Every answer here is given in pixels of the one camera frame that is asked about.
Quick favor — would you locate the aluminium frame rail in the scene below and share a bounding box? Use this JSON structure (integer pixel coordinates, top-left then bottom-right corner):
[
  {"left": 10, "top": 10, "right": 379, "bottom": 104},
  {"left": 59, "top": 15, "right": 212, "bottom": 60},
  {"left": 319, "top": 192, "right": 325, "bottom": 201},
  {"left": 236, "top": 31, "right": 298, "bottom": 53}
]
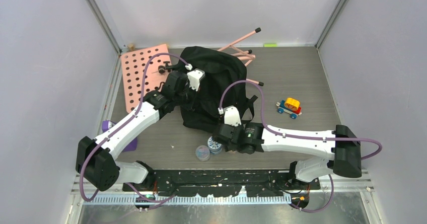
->
[{"left": 88, "top": 170, "right": 376, "bottom": 208}]

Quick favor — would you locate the black backpack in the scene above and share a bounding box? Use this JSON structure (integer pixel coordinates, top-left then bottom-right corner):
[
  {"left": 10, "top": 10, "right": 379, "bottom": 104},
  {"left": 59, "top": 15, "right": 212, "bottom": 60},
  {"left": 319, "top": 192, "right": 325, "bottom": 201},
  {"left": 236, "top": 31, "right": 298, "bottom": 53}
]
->
[{"left": 180, "top": 46, "right": 257, "bottom": 133}]

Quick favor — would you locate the clear jar of beads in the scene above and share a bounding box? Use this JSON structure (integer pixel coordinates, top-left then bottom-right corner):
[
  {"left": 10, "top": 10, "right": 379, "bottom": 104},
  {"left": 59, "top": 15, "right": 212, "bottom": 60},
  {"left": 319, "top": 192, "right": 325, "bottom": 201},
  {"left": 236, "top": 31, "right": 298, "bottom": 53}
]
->
[{"left": 195, "top": 145, "right": 210, "bottom": 162}]

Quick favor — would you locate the blue patterned lid jar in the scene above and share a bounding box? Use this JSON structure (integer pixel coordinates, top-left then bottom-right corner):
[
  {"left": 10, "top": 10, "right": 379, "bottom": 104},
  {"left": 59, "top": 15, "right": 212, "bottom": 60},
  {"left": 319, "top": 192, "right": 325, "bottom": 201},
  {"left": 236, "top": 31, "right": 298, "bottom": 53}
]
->
[{"left": 207, "top": 136, "right": 223, "bottom": 155}]

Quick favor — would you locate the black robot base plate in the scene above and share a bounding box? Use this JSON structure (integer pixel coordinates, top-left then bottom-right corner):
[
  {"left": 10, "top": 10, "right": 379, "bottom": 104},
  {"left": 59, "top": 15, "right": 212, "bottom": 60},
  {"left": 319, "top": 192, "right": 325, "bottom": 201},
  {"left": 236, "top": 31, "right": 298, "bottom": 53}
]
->
[{"left": 122, "top": 170, "right": 320, "bottom": 197}]

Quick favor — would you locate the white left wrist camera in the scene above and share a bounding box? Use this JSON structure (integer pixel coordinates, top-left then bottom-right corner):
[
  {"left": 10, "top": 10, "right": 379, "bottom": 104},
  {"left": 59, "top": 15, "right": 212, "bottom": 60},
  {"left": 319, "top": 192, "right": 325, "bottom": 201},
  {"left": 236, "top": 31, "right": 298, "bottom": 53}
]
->
[{"left": 185, "top": 64, "right": 205, "bottom": 92}]

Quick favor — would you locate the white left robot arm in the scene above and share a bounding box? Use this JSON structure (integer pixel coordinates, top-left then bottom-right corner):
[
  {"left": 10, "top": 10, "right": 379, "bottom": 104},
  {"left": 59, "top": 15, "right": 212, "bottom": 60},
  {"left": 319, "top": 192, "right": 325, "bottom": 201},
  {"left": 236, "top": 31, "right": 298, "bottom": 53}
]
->
[{"left": 76, "top": 69, "right": 205, "bottom": 191}]

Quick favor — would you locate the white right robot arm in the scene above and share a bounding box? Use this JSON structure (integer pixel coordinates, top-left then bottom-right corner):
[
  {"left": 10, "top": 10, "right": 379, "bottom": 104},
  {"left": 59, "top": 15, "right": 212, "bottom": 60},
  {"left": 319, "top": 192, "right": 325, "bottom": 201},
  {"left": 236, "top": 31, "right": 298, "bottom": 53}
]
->
[{"left": 212, "top": 123, "right": 362, "bottom": 189}]

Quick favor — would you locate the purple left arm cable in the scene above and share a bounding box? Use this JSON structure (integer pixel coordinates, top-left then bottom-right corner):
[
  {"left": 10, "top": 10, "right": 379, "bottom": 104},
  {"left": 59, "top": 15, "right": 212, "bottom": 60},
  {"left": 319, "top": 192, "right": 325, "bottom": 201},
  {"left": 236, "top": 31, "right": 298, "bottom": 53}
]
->
[{"left": 79, "top": 52, "right": 192, "bottom": 210}]

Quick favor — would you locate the colourful toy block car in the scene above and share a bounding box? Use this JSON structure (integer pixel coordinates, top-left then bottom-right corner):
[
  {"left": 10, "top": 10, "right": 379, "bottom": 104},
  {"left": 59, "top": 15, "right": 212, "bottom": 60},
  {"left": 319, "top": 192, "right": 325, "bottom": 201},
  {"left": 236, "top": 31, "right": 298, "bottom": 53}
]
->
[{"left": 276, "top": 97, "right": 302, "bottom": 119}]

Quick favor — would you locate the pink stand with black feet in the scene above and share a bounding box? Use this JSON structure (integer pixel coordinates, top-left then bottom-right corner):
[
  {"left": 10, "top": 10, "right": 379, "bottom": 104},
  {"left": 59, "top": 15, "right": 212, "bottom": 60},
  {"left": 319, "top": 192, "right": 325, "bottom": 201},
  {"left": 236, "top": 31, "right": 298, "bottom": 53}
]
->
[{"left": 158, "top": 27, "right": 265, "bottom": 87}]

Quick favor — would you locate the pink perforated board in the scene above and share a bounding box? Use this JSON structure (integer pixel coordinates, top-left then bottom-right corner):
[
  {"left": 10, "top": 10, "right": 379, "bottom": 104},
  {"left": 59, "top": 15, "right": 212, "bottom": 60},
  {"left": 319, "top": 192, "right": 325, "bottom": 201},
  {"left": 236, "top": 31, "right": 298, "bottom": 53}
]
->
[{"left": 120, "top": 44, "right": 171, "bottom": 113}]

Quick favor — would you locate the purple card holder box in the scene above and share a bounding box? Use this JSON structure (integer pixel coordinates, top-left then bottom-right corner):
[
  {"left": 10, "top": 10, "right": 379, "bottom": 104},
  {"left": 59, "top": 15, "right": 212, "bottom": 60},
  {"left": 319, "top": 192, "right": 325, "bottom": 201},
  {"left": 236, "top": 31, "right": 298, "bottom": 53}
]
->
[{"left": 101, "top": 119, "right": 138, "bottom": 152}]

